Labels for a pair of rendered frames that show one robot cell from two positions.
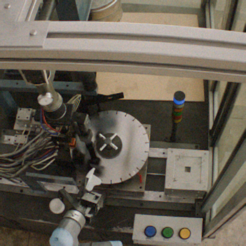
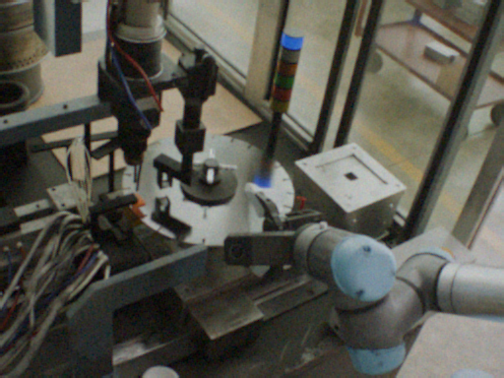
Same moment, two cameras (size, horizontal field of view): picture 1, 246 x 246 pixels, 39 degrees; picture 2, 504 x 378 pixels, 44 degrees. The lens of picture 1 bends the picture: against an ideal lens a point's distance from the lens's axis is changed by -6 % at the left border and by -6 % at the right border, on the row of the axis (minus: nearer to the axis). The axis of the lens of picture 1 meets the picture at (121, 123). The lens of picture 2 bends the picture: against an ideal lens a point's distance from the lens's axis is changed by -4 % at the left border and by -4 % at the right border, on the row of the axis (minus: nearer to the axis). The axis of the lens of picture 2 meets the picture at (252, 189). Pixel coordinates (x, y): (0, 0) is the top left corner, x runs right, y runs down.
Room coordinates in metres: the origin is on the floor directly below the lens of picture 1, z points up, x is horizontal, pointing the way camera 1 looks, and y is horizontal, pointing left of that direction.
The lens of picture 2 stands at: (-0.01, 0.81, 1.76)
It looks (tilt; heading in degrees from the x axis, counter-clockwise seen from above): 40 degrees down; 304
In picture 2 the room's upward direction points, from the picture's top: 11 degrees clockwise
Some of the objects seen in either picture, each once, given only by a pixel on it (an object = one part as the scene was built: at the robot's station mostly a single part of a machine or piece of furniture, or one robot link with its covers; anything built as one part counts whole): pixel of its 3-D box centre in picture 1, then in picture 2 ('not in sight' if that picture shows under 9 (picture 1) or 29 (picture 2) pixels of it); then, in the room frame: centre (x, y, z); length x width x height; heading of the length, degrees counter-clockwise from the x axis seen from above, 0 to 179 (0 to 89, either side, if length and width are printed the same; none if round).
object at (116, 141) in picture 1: (108, 144); (209, 178); (0.60, 0.06, 0.96); 0.11 x 0.11 x 0.03
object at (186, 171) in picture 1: (185, 174); (343, 201); (0.46, -0.25, 0.82); 0.18 x 0.18 x 0.15; 76
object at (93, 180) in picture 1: (93, 179); (269, 195); (0.42, 0.13, 1.08); 0.09 x 0.06 x 0.03; 153
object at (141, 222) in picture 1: (167, 231); (403, 289); (0.22, -0.12, 0.82); 0.28 x 0.11 x 0.15; 76
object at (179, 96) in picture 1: (179, 98); (292, 38); (0.67, -0.23, 1.14); 0.05 x 0.04 x 0.03; 166
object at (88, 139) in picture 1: (82, 127); (193, 100); (0.59, 0.14, 1.17); 0.06 x 0.05 x 0.20; 67
